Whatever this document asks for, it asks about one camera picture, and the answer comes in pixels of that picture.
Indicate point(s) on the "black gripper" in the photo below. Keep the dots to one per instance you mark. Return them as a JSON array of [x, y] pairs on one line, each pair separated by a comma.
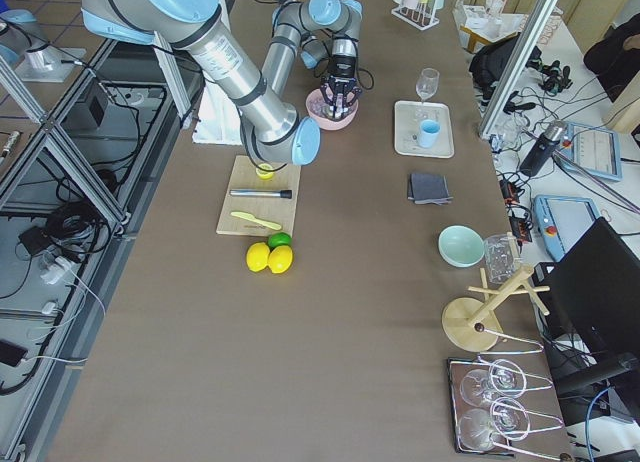
[[342, 66]]

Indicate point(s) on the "pink bowl of ice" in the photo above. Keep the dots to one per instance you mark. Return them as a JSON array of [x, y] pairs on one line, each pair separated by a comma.
[[319, 111]]

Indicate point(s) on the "light blue cup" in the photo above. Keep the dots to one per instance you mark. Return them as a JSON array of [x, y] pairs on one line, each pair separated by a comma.
[[428, 133]]

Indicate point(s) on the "wooden cup tree stand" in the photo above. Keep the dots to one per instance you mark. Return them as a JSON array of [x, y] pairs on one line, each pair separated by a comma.
[[472, 325]]

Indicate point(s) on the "cream serving tray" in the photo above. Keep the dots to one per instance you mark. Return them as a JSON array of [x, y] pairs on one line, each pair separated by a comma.
[[406, 127]]

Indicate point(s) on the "clear wine glass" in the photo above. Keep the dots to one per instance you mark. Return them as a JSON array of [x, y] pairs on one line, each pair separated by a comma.
[[425, 87]]

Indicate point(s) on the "half lemon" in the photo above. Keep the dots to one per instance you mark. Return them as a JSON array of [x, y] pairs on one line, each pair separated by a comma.
[[265, 171]]

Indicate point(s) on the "white dish rack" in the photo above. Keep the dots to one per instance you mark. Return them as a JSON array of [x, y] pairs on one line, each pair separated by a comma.
[[421, 14]]

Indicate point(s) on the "steel muddler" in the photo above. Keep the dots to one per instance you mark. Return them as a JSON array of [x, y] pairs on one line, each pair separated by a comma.
[[255, 193]]

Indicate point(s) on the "grey folded cloth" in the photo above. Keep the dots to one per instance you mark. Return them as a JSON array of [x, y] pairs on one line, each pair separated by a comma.
[[427, 188]]

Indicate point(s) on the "bamboo cutting board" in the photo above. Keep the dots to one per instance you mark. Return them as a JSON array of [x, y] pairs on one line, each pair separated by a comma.
[[277, 210]]

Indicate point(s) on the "yellow plastic knife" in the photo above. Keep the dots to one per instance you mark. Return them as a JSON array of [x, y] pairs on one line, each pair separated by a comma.
[[253, 219]]

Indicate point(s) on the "green lime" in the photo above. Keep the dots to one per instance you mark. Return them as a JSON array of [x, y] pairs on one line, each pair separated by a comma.
[[279, 239]]

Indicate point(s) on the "yellow lemon right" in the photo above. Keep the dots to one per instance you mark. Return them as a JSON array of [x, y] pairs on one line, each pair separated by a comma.
[[280, 259]]

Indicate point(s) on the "yellow lemon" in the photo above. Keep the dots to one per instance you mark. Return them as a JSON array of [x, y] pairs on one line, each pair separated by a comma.
[[280, 259], [257, 256]]

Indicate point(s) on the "yellow lemon left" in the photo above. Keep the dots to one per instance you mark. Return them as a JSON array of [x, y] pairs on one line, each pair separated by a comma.
[[257, 256]]

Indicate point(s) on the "mint green bowl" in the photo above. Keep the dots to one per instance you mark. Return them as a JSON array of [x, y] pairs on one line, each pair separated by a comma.
[[460, 246]]

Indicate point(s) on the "glass jar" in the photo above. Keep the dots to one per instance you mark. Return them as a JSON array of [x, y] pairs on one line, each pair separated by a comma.
[[499, 257]]

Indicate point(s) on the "blue teach pendant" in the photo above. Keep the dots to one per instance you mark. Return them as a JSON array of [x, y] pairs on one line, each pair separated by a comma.
[[562, 220]]

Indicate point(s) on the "hanging wine glass upper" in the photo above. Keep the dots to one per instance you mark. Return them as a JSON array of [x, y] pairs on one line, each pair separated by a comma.
[[483, 385]]

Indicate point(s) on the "hanging wine glass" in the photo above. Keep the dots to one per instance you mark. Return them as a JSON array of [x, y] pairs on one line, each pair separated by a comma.
[[483, 385], [483, 430]]

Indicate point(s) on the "black monitor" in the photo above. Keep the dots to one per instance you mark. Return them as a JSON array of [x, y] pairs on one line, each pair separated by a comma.
[[596, 286]]

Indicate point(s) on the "black glass holder tray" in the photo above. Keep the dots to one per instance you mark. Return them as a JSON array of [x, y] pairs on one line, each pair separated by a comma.
[[540, 422]]

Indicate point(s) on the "hanging wine glass lower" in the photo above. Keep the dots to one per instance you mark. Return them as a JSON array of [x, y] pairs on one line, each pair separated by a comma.
[[483, 430]]

